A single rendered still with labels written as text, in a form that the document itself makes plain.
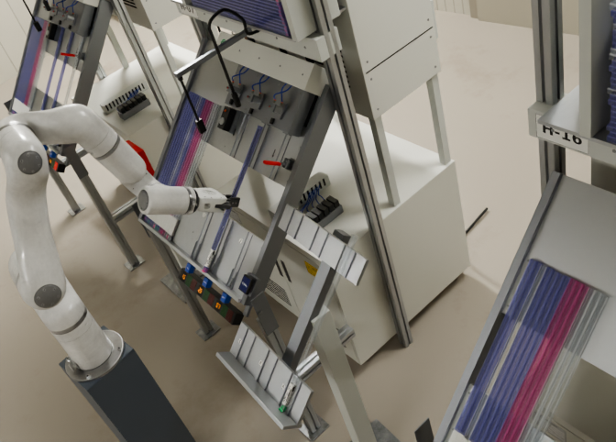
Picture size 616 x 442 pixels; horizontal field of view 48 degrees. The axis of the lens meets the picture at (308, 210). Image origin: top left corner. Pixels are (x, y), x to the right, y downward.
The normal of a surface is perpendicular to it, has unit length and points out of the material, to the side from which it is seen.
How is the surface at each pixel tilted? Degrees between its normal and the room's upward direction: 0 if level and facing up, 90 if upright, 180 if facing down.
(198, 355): 0
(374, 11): 90
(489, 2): 90
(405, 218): 90
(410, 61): 90
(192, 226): 43
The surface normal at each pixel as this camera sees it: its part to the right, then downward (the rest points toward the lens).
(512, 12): -0.66, 0.61
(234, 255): -0.69, -0.15
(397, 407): -0.25, -0.73
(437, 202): 0.63, 0.37
